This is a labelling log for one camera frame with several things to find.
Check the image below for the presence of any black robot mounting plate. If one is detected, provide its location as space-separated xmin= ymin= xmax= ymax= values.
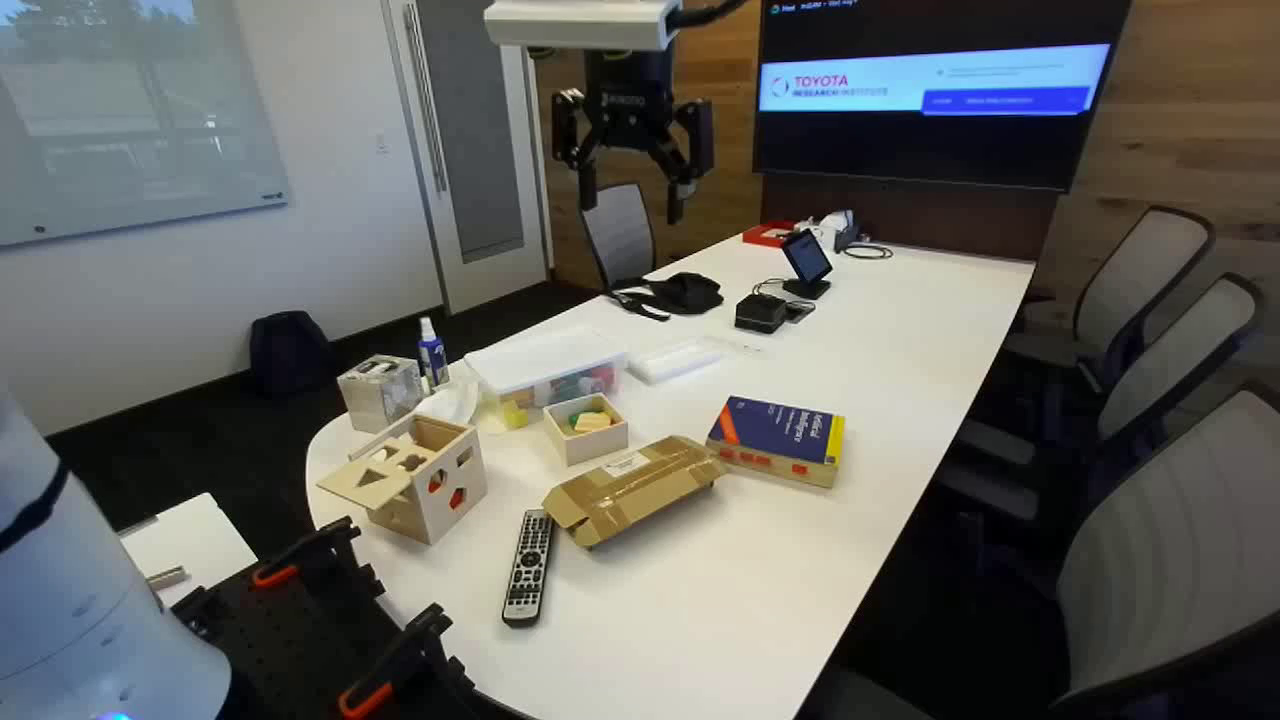
xmin=170 ymin=531 xmax=532 ymax=720

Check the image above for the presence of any white flat paper pad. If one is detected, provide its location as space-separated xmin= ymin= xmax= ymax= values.
xmin=624 ymin=342 xmax=732 ymax=390

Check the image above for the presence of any black bag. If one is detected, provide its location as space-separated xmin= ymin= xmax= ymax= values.
xmin=246 ymin=310 xmax=337 ymax=401

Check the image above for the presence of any wall mounted TV screen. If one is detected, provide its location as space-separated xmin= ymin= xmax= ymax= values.
xmin=748 ymin=0 xmax=1138 ymax=197

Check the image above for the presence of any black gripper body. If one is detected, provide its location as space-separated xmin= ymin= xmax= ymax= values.
xmin=580 ymin=45 xmax=681 ymax=152

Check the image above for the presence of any hand sanitizer bottle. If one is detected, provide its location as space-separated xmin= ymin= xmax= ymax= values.
xmin=412 ymin=313 xmax=454 ymax=396

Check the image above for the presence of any glass whiteboard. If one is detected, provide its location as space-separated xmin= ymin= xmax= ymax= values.
xmin=0 ymin=0 xmax=294 ymax=253

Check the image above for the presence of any white sheet of paper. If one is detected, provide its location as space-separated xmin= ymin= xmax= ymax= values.
xmin=117 ymin=488 xmax=259 ymax=611

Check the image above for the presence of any grey remote control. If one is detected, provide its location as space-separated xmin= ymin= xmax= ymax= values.
xmin=495 ymin=503 xmax=560 ymax=633

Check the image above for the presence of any red flat item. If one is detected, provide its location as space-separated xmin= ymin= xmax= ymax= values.
xmin=741 ymin=219 xmax=806 ymax=253

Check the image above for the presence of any small black box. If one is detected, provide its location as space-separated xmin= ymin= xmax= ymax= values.
xmin=732 ymin=292 xmax=794 ymax=335

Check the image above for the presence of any white door with window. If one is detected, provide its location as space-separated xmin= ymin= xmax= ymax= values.
xmin=380 ymin=0 xmax=553 ymax=320

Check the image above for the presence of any clear plastic container with lid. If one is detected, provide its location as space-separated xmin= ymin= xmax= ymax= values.
xmin=465 ymin=335 xmax=633 ymax=434

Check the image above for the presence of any grey tissue box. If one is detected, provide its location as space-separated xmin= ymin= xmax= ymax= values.
xmin=333 ymin=351 xmax=428 ymax=436

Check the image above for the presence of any grey mesh office chair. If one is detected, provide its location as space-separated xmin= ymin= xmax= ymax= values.
xmin=948 ymin=272 xmax=1267 ymax=530
xmin=580 ymin=179 xmax=659 ymax=292
xmin=1015 ymin=205 xmax=1219 ymax=391
xmin=811 ymin=379 xmax=1280 ymax=720

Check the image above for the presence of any small wooden box with blocks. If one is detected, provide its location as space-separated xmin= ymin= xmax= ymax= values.
xmin=541 ymin=391 xmax=633 ymax=470

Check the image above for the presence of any black clamp with orange handle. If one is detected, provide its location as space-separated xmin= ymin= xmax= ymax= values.
xmin=246 ymin=512 xmax=367 ymax=599
xmin=333 ymin=599 xmax=460 ymax=720

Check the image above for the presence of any black headset with strap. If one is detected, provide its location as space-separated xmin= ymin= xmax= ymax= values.
xmin=607 ymin=269 xmax=727 ymax=323

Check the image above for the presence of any blue and yellow book box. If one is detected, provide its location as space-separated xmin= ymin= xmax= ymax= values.
xmin=704 ymin=391 xmax=852 ymax=491

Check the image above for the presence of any black tablet on stand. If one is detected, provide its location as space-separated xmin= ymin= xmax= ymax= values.
xmin=775 ymin=227 xmax=840 ymax=305

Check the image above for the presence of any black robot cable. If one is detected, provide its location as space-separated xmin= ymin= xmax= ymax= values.
xmin=659 ymin=0 xmax=748 ymax=34

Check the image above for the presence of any white device with cable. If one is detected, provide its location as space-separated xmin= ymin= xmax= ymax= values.
xmin=807 ymin=205 xmax=895 ymax=266

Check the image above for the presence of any wooden shape sorter box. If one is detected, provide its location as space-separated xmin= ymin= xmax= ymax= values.
xmin=318 ymin=413 xmax=493 ymax=550

